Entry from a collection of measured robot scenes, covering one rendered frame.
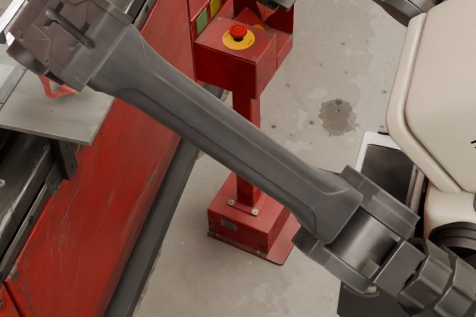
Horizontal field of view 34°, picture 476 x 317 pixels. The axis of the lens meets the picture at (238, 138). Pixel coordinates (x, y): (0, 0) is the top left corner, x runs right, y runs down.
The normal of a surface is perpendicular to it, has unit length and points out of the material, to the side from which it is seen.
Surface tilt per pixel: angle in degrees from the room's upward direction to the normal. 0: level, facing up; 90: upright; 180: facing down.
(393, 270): 54
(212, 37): 0
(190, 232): 0
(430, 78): 42
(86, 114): 0
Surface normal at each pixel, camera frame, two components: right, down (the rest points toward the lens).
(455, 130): -0.30, 0.73
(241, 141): 0.36, 0.31
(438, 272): 0.47, -0.22
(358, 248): -0.10, -0.03
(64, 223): 0.96, 0.19
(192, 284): -0.03, -0.65
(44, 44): -0.53, -0.36
